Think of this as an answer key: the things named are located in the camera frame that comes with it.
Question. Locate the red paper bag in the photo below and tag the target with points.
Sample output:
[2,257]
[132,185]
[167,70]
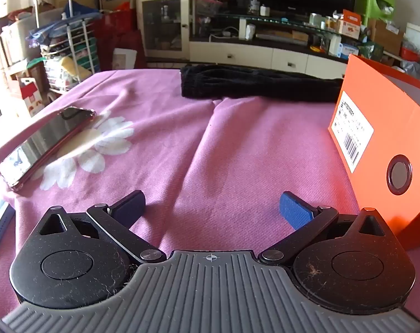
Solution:
[120,38]

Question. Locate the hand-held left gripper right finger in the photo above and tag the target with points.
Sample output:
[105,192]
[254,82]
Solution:
[295,211]

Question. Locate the orange and white carton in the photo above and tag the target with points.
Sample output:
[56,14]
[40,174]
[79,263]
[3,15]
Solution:
[348,26]

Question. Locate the black knitted cloth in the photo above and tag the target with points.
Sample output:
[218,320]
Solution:
[244,83]

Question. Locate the brown cardboard box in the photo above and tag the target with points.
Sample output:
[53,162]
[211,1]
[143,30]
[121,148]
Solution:
[387,38]

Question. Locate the red basket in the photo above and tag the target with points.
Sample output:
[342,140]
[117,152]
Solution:
[411,55]

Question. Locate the white low television cabinet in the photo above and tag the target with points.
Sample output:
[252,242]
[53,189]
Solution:
[251,55]

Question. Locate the clear storage bin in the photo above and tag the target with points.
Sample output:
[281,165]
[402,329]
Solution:
[19,38]

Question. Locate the orange cardboard box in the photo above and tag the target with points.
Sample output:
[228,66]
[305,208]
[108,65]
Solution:
[397,125]

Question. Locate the red and white carton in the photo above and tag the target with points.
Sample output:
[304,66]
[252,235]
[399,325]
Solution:
[31,95]

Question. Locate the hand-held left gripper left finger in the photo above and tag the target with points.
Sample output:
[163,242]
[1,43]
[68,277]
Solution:
[128,208]

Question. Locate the small white bottle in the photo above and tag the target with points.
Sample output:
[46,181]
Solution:
[264,10]

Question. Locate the smartphone in clear case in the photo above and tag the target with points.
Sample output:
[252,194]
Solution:
[47,144]

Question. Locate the blue bag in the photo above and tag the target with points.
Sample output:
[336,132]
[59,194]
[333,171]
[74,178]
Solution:
[74,15]

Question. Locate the pink floral blanket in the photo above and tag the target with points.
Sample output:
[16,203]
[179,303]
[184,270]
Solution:
[203,152]

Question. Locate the white glass-door cabinet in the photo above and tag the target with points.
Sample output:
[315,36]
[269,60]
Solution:
[161,24]

